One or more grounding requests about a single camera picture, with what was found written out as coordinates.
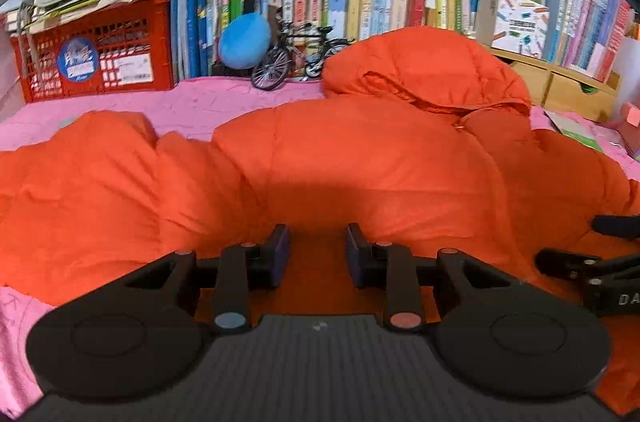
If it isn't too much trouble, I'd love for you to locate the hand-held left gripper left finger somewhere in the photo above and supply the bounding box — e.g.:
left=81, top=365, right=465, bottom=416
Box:
left=122, top=222, right=292, bottom=336

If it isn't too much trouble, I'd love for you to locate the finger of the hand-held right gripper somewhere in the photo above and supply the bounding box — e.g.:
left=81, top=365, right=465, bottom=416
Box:
left=591, top=215, right=640, bottom=241
left=534, top=249, right=604, bottom=281

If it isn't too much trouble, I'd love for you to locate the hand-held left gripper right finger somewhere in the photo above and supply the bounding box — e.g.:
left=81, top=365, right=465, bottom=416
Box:
left=346, top=222, right=525, bottom=334

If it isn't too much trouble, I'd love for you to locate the orange puffer jacket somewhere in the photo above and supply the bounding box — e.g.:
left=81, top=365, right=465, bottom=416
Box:
left=0, top=26, right=640, bottom=418

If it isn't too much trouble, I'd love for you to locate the pink toy house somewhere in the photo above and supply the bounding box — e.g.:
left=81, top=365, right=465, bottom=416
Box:
left=617, top=100, right=640, bottom=158

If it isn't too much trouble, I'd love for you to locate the green white booklet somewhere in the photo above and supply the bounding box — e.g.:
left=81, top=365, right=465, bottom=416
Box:
left=545, top=109, right=606, bottom=153

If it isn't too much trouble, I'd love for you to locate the wooden drawer organizer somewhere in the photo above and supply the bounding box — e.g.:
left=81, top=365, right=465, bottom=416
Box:
left=487, top=45, right=623, bottom=123

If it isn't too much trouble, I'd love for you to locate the pink rabbit-print blanket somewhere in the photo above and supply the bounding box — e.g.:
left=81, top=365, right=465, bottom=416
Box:
left=0, top=75, right=640, bottom=418

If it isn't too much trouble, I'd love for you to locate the black miniature bicycle model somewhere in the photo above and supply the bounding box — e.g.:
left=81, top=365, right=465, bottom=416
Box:
left=250, top=15, right=356, bottom=92

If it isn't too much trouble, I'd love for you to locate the blue round plush ball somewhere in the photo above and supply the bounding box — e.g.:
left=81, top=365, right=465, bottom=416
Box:
left=218, top=13, right=272, bottom=70

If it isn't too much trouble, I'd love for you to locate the white pencil-print box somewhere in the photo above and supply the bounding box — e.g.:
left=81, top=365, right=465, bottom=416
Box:
left=472, top=0, right=551, bottom=58

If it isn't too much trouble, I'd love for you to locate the red plastic crate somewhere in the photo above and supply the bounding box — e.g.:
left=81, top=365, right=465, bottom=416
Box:
left=7, top=0, right=176, bottom=103

